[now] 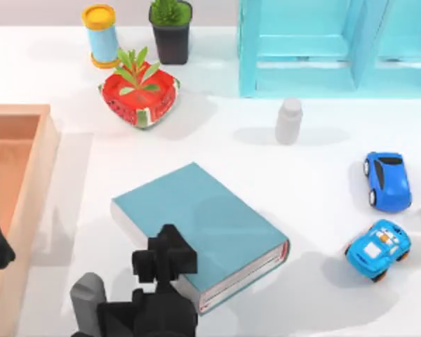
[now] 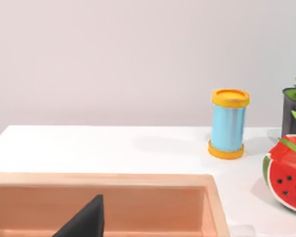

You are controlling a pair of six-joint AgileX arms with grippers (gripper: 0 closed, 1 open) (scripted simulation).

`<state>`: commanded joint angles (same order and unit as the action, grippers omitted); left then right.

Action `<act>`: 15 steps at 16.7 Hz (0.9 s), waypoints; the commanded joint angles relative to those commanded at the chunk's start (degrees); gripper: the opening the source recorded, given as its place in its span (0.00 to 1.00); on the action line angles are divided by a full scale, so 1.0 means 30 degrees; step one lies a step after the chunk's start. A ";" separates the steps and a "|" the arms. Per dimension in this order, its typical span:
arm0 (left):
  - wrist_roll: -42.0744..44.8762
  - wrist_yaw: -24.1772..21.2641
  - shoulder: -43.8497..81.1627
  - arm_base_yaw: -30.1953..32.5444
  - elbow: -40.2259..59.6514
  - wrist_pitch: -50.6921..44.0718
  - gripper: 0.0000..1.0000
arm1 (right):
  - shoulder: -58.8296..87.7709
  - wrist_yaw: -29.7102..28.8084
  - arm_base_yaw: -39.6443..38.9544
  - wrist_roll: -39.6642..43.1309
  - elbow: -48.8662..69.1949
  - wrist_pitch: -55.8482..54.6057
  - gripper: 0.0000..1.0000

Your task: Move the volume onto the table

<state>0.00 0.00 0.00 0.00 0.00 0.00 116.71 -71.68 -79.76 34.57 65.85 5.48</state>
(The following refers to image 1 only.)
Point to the light blue yellow-capped can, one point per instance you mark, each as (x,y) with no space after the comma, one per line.
(103,38)

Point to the black pot with green plant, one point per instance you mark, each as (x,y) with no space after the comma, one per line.
(170,42)

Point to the dark blue toy car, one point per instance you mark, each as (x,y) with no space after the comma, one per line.
(389,182)

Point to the light blue rack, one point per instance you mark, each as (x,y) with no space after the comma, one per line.
(301,45)

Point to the shallow salmon-coloured box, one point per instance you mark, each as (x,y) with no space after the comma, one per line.
(24,182)

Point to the light blue white toy car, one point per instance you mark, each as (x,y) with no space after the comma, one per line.
(375,251)

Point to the teal book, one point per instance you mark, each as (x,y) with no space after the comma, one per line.
(210,214)

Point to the red watermelon pot with plant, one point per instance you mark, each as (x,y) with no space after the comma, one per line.
(140,102)

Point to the pale grey bottle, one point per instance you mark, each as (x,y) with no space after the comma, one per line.
(287,123)

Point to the pale grey rounded box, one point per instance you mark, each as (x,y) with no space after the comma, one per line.
(87,302)

